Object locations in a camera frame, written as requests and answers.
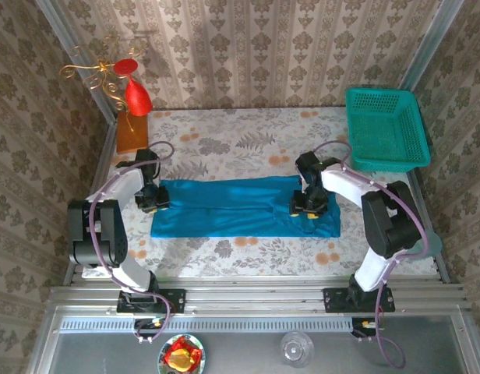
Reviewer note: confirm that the blue t-shirt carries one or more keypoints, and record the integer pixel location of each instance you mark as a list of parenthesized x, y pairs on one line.
[(232, 210)]

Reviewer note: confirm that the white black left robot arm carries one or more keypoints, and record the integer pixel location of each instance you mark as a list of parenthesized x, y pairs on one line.
[(115, 187)]

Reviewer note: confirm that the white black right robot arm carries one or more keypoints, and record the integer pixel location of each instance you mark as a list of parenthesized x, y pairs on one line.
[(392, 222)]

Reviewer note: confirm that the orange wooden base block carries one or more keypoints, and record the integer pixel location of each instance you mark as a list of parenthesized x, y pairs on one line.
[(133, 136)]

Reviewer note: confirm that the floral patterned table mat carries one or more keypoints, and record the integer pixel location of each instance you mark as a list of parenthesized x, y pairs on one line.
[(240, 265)]

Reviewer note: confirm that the teal plastic mesh basket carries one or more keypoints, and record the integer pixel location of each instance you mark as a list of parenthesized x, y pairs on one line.
[(384, 128)]

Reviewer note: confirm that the clear drinking glass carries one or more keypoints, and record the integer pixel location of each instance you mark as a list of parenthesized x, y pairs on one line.
[(296, 348)]

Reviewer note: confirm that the red foil sweet wrapper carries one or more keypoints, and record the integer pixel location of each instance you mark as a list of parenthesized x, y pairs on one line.
[(179, 344)]

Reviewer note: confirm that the blue patterned small plate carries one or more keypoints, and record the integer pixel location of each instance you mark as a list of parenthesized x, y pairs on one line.
[(162, 360)]

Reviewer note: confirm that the grey metal shelf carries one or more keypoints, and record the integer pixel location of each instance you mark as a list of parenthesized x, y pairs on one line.
[(240, 354)]

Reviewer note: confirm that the yellow wrapped sweet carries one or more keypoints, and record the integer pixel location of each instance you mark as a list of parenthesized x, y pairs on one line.
[(182, 360)]

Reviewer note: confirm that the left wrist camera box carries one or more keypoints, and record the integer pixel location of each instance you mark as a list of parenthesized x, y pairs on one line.
[(148, 159)]

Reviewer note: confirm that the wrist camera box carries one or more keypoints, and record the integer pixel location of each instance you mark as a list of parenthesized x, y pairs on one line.
[(308, 163), (148, 159)]

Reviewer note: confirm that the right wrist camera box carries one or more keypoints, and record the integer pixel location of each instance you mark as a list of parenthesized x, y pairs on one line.
[(308, 163)]

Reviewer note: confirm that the aluminium side rail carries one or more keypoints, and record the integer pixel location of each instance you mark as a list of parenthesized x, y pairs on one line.
[(105, 156), (418, 192)]

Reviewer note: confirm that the aluminium extrusion rail beam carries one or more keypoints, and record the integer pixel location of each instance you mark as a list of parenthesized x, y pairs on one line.
[(255, 300)]

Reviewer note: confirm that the aluminium frame post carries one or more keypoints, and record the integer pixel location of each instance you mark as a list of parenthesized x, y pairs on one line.
[(433, 39), (61, 27)]

